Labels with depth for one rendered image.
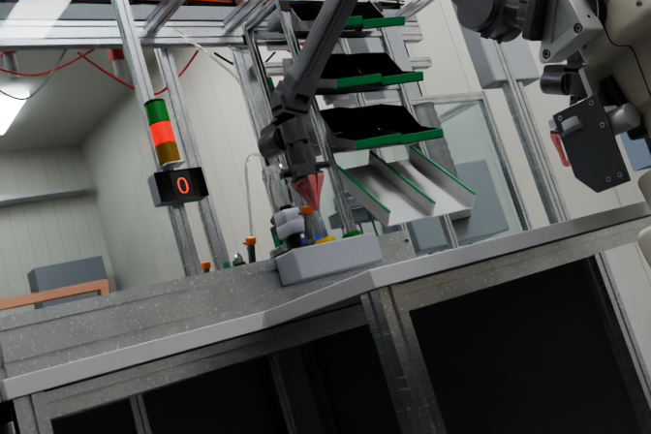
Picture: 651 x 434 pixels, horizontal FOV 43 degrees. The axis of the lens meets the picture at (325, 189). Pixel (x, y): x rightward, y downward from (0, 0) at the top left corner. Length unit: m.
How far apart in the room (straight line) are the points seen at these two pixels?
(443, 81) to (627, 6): 4.57
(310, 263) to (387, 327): 0.37
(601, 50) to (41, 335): 1.03
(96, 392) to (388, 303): 0.47
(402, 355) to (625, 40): 0.64
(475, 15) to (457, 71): 4.42
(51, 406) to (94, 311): 0.19
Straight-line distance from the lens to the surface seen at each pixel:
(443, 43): 5.96
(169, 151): 1.89
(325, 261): 1.58
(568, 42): 1.37
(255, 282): 1.57
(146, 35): 3.16
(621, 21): 1.45
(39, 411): 1.31
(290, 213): 1.85
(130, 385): 1.36
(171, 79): 3.18
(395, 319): 1.24
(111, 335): 1.43
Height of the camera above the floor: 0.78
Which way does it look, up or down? 10 degrees up
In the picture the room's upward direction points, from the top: 17 degrees counter-clockwise
